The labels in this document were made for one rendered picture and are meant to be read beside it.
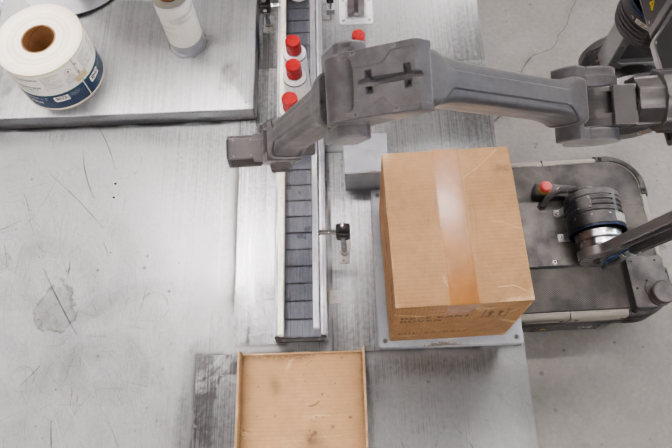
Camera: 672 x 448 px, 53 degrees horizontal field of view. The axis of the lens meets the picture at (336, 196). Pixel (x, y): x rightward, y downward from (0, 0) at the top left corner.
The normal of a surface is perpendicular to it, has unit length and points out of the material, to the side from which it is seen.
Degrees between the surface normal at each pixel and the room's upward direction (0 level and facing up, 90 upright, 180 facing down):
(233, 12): 0
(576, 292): 0
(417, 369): 0
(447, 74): 44
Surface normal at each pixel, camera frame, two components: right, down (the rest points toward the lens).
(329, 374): -0.04, -0.40
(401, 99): -0.48, -0.03
